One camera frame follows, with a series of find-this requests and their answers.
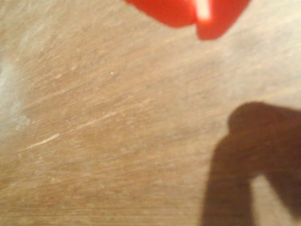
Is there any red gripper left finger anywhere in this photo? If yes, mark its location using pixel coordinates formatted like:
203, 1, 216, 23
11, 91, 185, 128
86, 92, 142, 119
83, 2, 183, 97
124, 0, 197, 28

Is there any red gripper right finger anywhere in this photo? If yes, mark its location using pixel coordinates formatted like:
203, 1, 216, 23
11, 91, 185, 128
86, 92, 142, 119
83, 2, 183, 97
196, 0, 250, 41

